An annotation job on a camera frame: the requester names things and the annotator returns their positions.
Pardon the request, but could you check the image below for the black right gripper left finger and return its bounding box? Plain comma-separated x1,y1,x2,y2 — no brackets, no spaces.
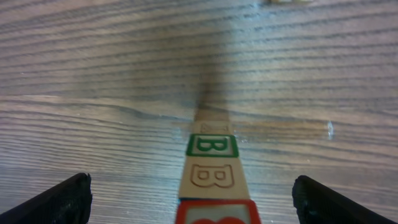
1,173,93,224

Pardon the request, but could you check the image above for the wooden block green side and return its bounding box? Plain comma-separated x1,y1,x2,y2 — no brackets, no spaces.
178,134,250,199

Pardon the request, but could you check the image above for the red letter wooden block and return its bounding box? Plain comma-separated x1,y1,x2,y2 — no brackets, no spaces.
175,199,262,224

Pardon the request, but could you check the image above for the blue X letter block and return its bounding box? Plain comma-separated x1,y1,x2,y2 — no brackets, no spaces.
192,121,234,135

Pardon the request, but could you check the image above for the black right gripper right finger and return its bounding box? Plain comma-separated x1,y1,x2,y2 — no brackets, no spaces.
292,175,397,224

